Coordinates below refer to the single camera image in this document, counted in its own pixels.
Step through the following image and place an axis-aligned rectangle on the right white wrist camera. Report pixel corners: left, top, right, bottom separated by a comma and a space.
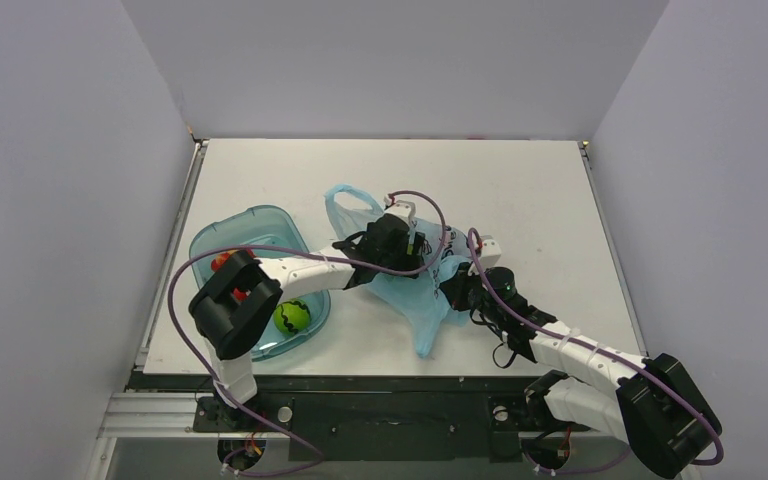
474, 236, 502, 268

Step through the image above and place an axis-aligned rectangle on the black looped cable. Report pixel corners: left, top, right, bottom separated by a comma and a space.
492, 331, 524, 370

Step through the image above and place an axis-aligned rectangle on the teal transparent plastic tray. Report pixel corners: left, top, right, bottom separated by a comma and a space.
189, 205, 331, 362

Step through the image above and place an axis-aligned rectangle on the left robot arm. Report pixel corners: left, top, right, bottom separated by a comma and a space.
188, 214, 428, 430

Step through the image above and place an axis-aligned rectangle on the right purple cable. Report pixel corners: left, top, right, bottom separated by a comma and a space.
467, 227, 724, 476

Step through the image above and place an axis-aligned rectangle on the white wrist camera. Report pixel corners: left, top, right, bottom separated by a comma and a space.
474, 236, 502, 268
384, 199, 417, 229

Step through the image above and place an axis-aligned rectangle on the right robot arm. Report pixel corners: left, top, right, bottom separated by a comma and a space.
441, 263, 723, 479

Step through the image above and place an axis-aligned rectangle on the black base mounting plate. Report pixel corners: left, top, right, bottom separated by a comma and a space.
125, 374, 627, 465

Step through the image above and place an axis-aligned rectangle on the green fake watermelon ball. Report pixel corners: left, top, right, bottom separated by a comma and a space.
272, 299, 311, 336

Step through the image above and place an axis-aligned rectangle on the purple cable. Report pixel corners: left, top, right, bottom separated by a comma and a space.
167, 190, 449, 478
467, 227, 724, 476

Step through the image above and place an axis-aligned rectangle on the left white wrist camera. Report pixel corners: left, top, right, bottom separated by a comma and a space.
384, 199, 417, 229

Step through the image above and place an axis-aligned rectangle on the red fake fruit bunch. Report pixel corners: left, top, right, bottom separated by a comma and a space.
207, 249, 259, 305

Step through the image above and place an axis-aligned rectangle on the light blue plastic bag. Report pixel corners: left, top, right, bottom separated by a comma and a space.
324, 184, 471, 358

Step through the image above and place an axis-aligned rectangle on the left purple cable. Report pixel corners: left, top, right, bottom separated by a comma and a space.
167, 190, 449, 478

